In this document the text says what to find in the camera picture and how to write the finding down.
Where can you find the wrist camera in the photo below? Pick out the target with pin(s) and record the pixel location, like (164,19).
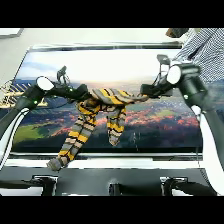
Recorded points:
(163,61)
(62,74)

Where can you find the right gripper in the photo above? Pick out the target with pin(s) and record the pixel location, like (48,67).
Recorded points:
(156,90)

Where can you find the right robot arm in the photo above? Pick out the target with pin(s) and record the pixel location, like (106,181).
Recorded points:
(196,91)

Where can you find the yellow grey striped sweater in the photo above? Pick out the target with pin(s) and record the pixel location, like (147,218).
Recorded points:
(85,125)

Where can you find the person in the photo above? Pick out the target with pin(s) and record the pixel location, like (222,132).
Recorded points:
(208,50)

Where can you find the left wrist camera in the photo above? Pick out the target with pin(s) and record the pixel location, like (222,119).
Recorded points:
(62,74)

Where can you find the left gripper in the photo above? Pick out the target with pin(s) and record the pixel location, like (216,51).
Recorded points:
(81,92)

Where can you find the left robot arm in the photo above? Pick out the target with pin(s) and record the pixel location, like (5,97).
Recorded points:
(31,98)

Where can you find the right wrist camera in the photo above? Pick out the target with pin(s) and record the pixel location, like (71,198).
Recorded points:
(163,61)

